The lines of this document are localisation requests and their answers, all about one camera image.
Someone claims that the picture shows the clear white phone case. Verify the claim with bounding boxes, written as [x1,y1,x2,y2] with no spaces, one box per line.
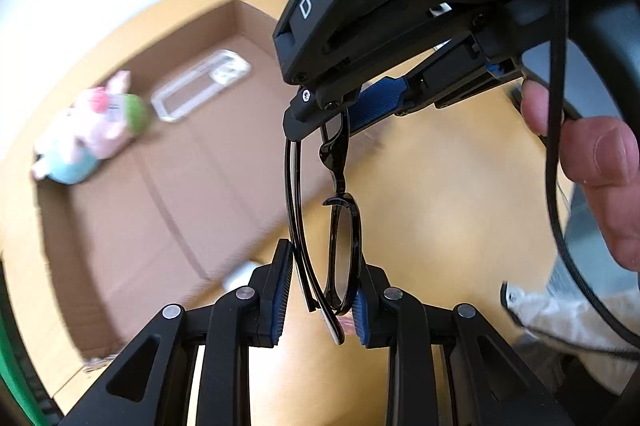
[151,50,252,123]

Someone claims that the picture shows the white earbuds case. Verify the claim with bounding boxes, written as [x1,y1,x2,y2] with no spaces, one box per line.
[221,260,262,291]

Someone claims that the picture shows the black sunglasses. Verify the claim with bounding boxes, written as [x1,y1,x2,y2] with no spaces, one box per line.
[284,112,362,345]

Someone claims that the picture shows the pig plush teal shirt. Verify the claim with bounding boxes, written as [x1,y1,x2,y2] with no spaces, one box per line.
[32,70,150,185]

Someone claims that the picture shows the pink bear-top pen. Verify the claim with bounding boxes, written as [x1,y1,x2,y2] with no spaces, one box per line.
[337,313,356,336]

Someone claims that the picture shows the person right hand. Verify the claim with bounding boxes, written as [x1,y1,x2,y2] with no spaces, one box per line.
[519,80,640,272]

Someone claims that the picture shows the cardboard box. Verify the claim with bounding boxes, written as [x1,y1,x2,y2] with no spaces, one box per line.
[37,0,293,360]

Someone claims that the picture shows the green cloth strip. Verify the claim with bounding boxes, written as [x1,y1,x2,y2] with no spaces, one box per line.
[0,255,51,426]

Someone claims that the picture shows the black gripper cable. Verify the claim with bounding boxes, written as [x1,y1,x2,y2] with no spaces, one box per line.
[539,0,640,352]

